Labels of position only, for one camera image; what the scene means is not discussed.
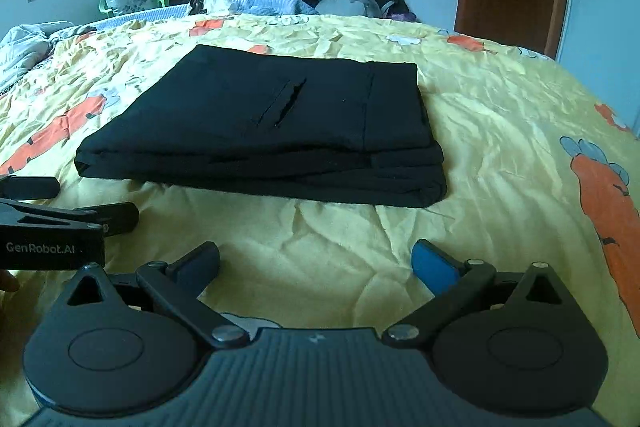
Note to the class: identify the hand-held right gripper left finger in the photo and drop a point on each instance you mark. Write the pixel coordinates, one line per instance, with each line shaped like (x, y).
(200, 266)

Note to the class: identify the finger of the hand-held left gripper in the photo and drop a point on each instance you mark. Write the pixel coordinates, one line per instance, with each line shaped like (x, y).
(30, 188)
(120, 216)

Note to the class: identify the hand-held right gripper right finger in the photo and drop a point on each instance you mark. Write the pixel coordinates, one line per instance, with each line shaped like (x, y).
(432, 271)

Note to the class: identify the black pants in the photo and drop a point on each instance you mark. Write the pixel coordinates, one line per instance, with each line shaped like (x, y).
(275, 122)

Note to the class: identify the person's left hand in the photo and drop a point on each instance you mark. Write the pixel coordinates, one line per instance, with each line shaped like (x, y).
(7, 281)

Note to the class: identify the grey crumpled quilt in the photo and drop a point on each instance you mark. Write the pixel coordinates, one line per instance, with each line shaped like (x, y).
(25, 43)

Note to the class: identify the yellow carrot print blanket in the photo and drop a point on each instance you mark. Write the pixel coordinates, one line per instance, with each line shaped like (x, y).
(500, 117)

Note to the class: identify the light blue bed sheet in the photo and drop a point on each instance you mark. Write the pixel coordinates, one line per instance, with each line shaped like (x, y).
(150, 13)

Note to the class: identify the green plastic chair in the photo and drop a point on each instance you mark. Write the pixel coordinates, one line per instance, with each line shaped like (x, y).
(161, 0)

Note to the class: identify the black and white patterned cloth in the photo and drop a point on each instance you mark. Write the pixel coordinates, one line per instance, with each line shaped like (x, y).
(205, 3)

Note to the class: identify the purple cloth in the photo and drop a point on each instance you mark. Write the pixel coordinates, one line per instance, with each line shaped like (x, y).
(402, 16)

